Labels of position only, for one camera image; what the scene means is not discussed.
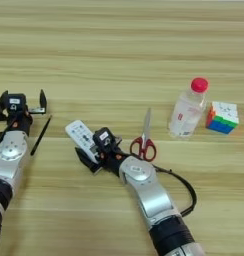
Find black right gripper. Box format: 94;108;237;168
74;135;132;178

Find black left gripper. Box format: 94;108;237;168
0;88;48;136

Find white remote control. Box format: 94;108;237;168
64;119;102;165

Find black pen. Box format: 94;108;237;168
29;114;53;157

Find clear bottle with red cap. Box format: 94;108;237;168
168;77;209;140

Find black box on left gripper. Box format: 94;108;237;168
6;93;28;113

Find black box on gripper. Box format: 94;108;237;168
92;126;117;155
6;93;28;113

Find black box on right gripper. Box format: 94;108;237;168
92;126;117;155

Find colourful puzzle cube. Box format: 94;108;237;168
205;101;240;135

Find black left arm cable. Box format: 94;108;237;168
0;116;16;150

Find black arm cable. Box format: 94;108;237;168
0;116;16;150
151;163;198;218

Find red handled scissors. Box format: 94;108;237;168
129;107;158;163

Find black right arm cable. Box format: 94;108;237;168
151;163;198;218

